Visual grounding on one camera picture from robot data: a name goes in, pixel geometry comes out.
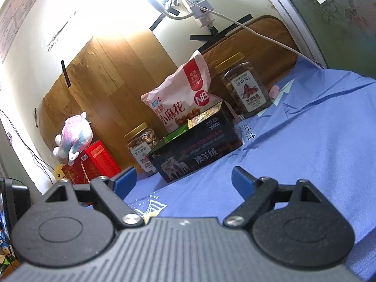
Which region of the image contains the wall poster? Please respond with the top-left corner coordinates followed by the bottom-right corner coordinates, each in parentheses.
top-left (0, 0), bottom-right (39, 62)

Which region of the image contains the pink and blue plush toy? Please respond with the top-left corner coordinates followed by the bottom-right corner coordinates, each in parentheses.
top-left (53, 112), bottom-right (94, 165)

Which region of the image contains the blue printed bed sheet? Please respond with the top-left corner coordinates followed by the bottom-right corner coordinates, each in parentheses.
top-left (122, 57), bottom-right (376, 281)

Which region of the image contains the black tape strip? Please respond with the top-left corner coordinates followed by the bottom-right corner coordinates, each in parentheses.
top-left (61, 60), bottom-right (72, 87)
top-left (203, 14), bottom-right (253, 52)
top-left (150, 6), bottom-right (181, 31)

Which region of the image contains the light nut jar gold lid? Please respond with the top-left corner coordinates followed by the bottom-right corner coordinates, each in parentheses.
top-left (123, 123), bottom-right (161, 177)

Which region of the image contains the pink snack bag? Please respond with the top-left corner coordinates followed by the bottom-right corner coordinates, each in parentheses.
top-left (141, 50), bottom-right (222, 134)

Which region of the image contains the dark nut jar gold lid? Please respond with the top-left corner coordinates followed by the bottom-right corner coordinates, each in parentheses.
top-left (214, 52), bottom-right (274, 121)

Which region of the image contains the black monitor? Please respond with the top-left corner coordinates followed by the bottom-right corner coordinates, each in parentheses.
top-left (0, 178), bottom-right (30, 253)

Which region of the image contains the thin black cable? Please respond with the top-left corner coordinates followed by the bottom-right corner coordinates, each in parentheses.
top-left (0, 109), bottom-right (56, 180)

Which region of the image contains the white power strip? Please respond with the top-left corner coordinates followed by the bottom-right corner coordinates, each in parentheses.
top-left (178, 0), bottom-right (216, 27)

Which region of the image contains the brown padded headboard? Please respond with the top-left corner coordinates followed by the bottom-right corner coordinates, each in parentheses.
top-left (200, 15), bottom-right (300, 94)

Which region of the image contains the patterned glass door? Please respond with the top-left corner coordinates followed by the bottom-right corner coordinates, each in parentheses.
top-left (270, 0), bottom-right (376, 80)

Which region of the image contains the yellow peanut snack packet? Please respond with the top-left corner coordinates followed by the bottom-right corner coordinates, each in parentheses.
top-left (188, 106), bottom-right (224, 128)

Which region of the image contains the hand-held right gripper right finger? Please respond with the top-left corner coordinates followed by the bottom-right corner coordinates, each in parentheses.
top-left (223, 166), bottom-right (324, 228)

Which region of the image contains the white usb lamp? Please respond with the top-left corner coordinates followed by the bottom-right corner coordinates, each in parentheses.
top-left (147, 0), bottom-right (194, 20)

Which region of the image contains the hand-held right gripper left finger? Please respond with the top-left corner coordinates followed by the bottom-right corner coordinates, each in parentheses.
top-left (44, 167), bottom-right (144, 228)

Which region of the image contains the wooden wall panel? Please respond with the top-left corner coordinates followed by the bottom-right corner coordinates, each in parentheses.
top-left (38, 28), bottom-right (194, 165)

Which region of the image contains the white power cable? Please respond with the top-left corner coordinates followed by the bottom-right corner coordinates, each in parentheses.
top-left (188, 4), bottom-right (325, 69)

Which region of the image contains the black cardboard box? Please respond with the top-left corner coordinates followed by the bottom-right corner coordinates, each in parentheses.
top-left (147, 101), bottom-right (244, 183)

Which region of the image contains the yellow plush toy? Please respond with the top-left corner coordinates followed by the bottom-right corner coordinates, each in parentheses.
top-left (54, 164), bottom-right (67, 181)

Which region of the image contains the red gift box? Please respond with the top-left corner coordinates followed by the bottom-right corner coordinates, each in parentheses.
top-left (62, 139), bottom-right (122, 185)

